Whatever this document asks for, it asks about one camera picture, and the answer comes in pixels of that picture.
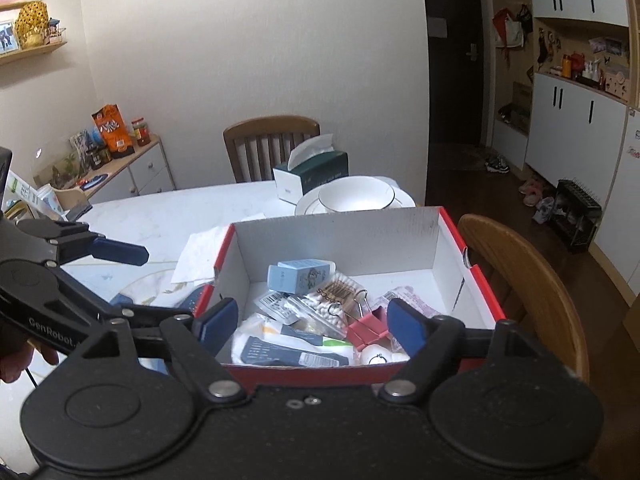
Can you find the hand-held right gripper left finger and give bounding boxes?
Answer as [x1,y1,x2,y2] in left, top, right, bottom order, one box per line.
[80,297,248,403]

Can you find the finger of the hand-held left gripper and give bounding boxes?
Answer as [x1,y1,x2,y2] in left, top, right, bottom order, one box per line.
[97,304,195,342]
[15,222,150,267]

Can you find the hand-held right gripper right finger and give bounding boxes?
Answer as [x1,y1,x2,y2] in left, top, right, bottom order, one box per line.
[378,298,546,403]

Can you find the pink snack packet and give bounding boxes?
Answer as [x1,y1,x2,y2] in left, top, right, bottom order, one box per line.
[372,286,441,322]

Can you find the small white round device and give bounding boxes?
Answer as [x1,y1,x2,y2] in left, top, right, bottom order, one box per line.
[359,344,411,365]

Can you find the pink binder clip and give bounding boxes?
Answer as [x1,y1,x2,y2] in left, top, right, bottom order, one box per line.
[332,290,391,348]

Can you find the white green wet wipes pack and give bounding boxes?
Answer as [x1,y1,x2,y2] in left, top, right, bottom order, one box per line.
[231,312,356,367]

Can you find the cotton swab bag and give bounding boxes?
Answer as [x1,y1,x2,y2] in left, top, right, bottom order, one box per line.
[287,272,368,338]

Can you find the small light blue box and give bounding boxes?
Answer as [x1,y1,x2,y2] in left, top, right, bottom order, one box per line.
[267,258,337,293]

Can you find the red cardboard box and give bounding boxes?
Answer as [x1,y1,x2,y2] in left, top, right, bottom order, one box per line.
[192,205,507,371]

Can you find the white marble desktop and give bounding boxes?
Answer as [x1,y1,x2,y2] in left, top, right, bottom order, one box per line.
[0,176,418,476]

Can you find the person's left hand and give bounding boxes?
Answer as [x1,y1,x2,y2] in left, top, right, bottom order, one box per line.
[0,332,61,385]

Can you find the white paper sheet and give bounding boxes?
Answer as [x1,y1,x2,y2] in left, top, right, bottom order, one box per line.
[171,225,231,285]

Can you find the white sideboard cabinet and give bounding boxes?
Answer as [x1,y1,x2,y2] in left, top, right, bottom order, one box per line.
[32,134,176,204]

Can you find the white cup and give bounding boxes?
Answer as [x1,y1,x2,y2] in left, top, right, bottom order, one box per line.
[35,183,66,218]

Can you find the dark jar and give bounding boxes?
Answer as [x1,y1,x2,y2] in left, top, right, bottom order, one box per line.
[85,145,112,170]

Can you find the glass plant terrarium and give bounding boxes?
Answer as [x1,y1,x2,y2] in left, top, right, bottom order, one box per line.
[34,152,83,190]

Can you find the green white package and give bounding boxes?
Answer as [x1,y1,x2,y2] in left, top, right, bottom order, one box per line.
[2,170,36,216]

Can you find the illustrated card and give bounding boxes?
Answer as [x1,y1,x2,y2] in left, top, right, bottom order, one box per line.
[69,130,101,161]

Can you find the orange snack bag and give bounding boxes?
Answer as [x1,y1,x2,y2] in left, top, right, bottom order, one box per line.
[91,104,128,153]

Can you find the curved wooden chair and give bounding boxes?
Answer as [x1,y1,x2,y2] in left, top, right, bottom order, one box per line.
[457,213,591,386]

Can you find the stack of white plates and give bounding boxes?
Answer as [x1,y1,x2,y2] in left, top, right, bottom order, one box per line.
[294,180,417,217]

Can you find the green white tissue box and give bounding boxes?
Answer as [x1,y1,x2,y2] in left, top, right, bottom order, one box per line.
[272,133,349,204]

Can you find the dark wooden chair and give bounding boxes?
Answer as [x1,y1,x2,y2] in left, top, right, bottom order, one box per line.
[223,115,321,184]

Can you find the pink shoes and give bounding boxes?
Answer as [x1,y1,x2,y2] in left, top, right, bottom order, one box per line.
[520,177,556,208]

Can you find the golden ornament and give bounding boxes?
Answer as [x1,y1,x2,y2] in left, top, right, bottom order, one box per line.
[15,1,50,50]

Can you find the dark door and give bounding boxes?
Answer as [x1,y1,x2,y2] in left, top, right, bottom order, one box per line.
[420,0,493,241]

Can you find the white lower cabinet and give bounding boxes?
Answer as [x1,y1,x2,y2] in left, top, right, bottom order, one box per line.
[524,71,630,196]

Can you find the hanging bags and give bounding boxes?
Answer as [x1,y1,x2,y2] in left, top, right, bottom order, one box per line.
[492,4,533,50]

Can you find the black wire rack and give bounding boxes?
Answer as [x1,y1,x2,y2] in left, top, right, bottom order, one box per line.
[550,179,602,254]

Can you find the wooden wall shelf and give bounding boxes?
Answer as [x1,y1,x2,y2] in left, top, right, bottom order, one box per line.
[0,40,68,66]

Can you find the photo frame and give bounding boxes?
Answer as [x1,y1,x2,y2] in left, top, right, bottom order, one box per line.
[0,20,21,56]

